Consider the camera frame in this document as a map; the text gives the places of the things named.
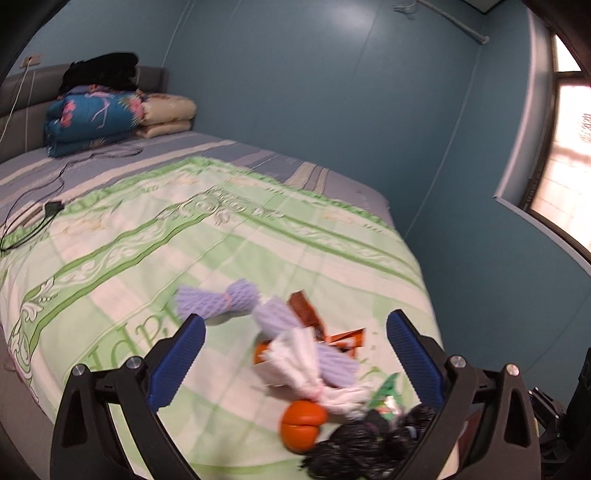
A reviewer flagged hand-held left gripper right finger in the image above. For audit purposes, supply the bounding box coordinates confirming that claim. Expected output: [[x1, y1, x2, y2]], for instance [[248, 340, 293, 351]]
[[386, 308, 543, 480]]

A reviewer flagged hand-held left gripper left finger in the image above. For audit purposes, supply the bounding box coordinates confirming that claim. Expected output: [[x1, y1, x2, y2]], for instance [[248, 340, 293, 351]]
[[50, 313, 206, 480]]

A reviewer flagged green snack packet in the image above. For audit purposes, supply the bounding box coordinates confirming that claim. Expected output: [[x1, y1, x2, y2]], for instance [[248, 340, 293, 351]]
[[367, 373, 402, 418]]

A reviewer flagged small orange snack packet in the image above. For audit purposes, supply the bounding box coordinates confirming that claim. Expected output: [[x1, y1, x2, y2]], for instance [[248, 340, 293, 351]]
[[318, 327, 368, 358]]

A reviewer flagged purple foam fruit net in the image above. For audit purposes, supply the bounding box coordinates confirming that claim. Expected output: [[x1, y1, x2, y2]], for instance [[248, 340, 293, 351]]
[[177, 278, 303, 334]]

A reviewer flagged partly hidden orange fruit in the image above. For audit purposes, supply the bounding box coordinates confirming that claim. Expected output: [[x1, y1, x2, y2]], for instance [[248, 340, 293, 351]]
[[253, 340, 275, 367]]

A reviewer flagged brown snack wrapper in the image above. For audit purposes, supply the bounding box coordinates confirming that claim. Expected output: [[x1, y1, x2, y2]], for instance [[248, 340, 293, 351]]
[[287, 291, 329, 340]]

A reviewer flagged green patterned blanket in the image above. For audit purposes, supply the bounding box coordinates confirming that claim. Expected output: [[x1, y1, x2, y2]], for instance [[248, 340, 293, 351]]
[[0, 157, 446, 480]]

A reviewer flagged cream folded quilt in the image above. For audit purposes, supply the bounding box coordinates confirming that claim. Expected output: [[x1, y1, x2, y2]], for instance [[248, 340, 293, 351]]
[[136, 93, 198, 138]]

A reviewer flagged blue floral folded quilt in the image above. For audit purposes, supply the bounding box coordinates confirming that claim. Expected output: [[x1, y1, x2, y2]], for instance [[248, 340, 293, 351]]
[[45, 85, 145, 158]]

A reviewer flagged window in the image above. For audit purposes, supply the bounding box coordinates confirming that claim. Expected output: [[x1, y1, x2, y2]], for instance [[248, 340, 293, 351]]
[[519, 34, 591, 252]]

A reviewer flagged black clothes pile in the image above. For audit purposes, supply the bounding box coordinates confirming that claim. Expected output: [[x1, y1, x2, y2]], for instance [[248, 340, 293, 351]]
[[60, 53, 140, 93]]

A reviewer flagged white ceiling pipe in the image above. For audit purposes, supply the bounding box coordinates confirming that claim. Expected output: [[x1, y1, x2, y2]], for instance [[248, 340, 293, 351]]
[[418, 0, 489, 44]]

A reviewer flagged black cable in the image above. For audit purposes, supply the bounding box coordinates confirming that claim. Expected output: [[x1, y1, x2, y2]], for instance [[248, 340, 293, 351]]
[[0, 143, 144, 252]]

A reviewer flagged white charging cable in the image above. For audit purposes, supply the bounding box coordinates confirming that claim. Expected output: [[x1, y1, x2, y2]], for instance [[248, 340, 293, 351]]
[[0, 62, 33, 144]]

